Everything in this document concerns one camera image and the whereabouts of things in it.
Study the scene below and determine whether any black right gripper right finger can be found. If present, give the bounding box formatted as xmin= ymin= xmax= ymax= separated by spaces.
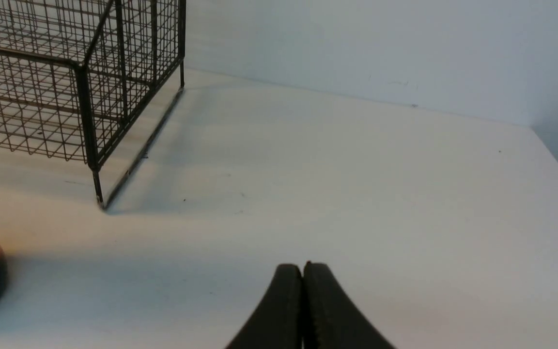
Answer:
xmin=303 ymin=261 xmax=394 ymax=349

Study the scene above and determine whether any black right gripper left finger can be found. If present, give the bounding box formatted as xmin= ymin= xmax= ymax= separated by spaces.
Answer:
xmin=226 ymin=264 xmax=303 ymax=349

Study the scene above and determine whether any black wire mesh shelf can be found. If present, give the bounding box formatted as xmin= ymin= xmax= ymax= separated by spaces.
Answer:
xmin=0 ymin=0 xmax=187 ymax=210

